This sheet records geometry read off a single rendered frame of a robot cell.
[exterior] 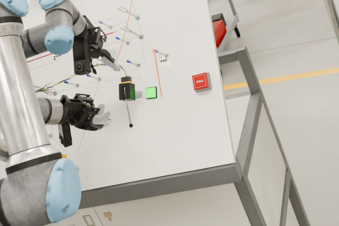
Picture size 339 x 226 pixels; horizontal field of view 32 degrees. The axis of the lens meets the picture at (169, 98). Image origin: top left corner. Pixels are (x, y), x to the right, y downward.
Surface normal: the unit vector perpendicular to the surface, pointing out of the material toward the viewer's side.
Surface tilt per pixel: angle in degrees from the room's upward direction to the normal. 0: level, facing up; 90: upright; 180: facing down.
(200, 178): 90
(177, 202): 90
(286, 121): 0
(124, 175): 52
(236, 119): 0
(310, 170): 0
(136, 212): 90
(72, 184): 97
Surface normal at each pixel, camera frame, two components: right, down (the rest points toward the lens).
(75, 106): 0.54, 0.60
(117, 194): -0.23, 0.49
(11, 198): -0.28, -0.26
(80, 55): -0.43, -0.07
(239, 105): -0.36, -0.84
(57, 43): 0.14, 0.78
